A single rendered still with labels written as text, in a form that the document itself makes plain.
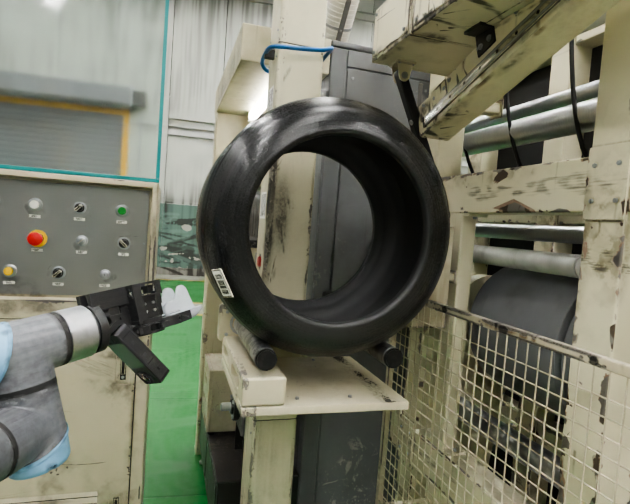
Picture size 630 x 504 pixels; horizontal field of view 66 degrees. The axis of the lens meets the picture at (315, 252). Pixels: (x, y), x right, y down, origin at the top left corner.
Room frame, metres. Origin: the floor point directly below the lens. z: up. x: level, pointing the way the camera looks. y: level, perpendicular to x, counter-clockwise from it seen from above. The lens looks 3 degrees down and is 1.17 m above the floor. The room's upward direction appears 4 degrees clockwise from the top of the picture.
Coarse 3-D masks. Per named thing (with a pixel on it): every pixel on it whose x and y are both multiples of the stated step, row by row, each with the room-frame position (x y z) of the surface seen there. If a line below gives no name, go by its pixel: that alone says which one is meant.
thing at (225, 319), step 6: (222, 306) 1.26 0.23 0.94; (222, 312) 1.26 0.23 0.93; (228, 312) 1.26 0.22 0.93; (222, 318) 1.26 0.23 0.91; (228, 318) 1.26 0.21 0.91; (234, 318) 1.27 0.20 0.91; (222, 324) 1.26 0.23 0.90; (228, 324) 1.27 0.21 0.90; (222, 330) 1.26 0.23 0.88; (228, 330) 1.27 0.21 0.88; (234, 330) 1.27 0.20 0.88; (222, 336) 1.26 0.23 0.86
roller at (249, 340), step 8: (240, 328) 1.16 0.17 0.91; (240, 336) 1.13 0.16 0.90; (248, 336) 1.07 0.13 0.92; (248, 344) 1.03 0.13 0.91; (256, 344) 0.99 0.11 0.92; (264, 344) 0.98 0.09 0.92; (248, 352) 1.03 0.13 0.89; (256, 352) 0.95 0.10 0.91; (264, 352) 0.94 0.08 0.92; (272, 352) 0.95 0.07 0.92; (256, 360) 0.94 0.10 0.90; (264, 360) 0.94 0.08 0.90; (272, 360) 0.95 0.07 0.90; (264, 368) 0.94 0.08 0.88
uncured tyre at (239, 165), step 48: (240, 144) 0.95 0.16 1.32; (288, 144) 0.94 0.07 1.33; (336, 144) 1.25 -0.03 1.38; (384, 144) 1.00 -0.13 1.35; (240, 192) 0.92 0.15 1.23; (384, 192) 1.29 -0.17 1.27; (432, 192) 1.04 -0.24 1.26; (240, 240) 0.92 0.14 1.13; (384, 240) 1.30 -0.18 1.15; (432, 240) 1.04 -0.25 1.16; (240, 288) 0.93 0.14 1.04; (384, 288) 1.27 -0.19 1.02; (432, 288) 1.07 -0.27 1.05; (288, 336) 0.96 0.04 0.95; (336, 336) 0.99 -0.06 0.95; (384, 336) 1.04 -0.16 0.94
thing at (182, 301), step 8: (176, 288) 0.81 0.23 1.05; (184, 288) 0.82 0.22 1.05; (176, 296) 0.81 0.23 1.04; (184, 296) 0.82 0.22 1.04; (168, 304) 0.79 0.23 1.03; (176, 304) 0.80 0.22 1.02; (184, 304) 0.82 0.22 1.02; (192, 304) 0.83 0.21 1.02; (168, 312) 0.78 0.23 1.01; (176, 312) 0.80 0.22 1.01; (192, 312) 0.82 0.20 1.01
